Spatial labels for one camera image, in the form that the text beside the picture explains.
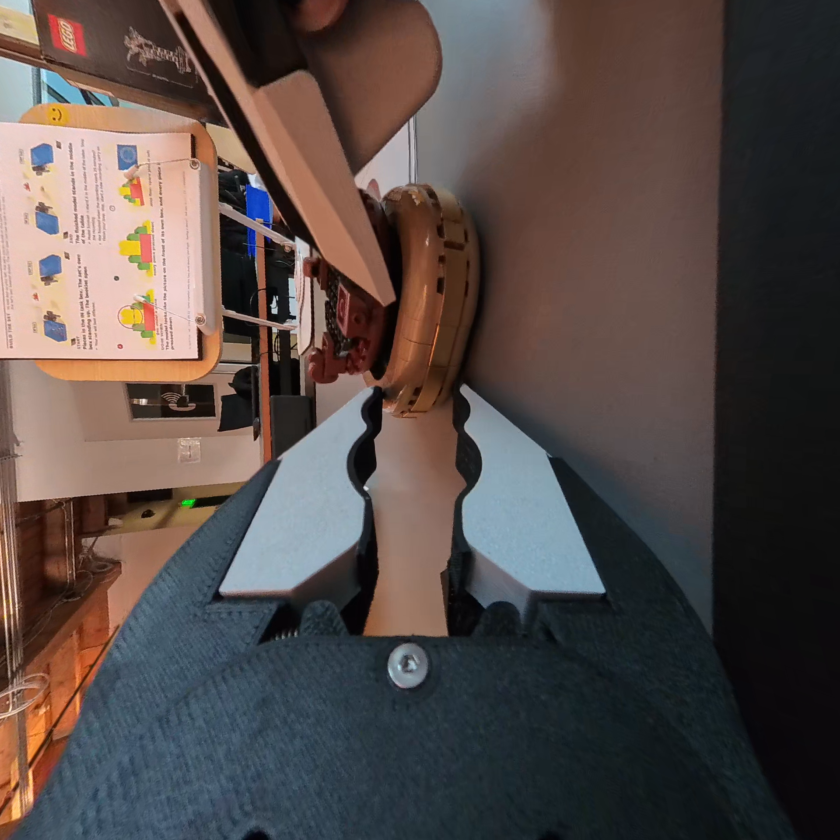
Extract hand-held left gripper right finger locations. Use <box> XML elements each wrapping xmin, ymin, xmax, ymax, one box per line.
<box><xmin>441</xmin><ymin>385</ymin><xmax>607</xmax><ymax>636</ymax></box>

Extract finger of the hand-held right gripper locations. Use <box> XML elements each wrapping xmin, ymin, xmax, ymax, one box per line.
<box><xmin>252</xmin><ymin>69</ymin><xmax>398</xmax><ymax>308</ymax></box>

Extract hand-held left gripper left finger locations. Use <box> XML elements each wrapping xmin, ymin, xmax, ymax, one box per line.
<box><xmin>218</xmin><ymin>386</ymin><xmax>385</xmax><ymax>634</ymax></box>

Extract round tan brown brick model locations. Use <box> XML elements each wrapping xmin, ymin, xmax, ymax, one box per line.
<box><xmin>303</xmin><ymin>178</ymin><xmax>481</xmax><ymax>421</ymax></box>

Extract grey desk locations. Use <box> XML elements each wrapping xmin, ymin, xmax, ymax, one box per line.
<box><xmin>357</xmin><ymin>0</ymin><xmax>718</xmax><ymax>637</ymax></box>

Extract person's right hand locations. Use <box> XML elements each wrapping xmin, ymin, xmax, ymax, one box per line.
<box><xmin>293</xmin><ymin>0</ymin><xmax>349</xmax><ymax>32</ymax></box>

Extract blue container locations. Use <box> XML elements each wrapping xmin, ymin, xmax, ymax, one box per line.
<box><xmin>246</xmin><ymin>185</ymin><xmax>271</xmax><ymax>258</ymax></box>

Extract white metal easel stand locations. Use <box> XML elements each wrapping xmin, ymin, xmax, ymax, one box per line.
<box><xmin>118</xmin><ymin>156</ymin><xmax>299</xmax><ymax>337</ymax></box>

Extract black brick set box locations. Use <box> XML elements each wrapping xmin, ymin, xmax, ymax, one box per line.
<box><xmin>29</xmin><ymin>0</ymin><xmax>227</xmax><ymax>122</ymax></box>

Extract wooden clipboard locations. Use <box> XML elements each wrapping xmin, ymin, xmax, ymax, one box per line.
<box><xmin>20</xmin><ymin>101</ymin><xmax>225</xmax><ymax>383</ymax></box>

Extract white printed instruction sheet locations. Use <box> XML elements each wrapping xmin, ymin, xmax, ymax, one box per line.
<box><xmin>0</xmin><ymin>121</ymin><xmax>201</xmax><ymax>362</ymax></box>

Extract black framed wall sign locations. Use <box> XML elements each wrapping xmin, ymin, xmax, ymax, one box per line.
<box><xmin>126</xmin><ymin>382</ymin><xmax>219</xmax><ymax>421</ymax></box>

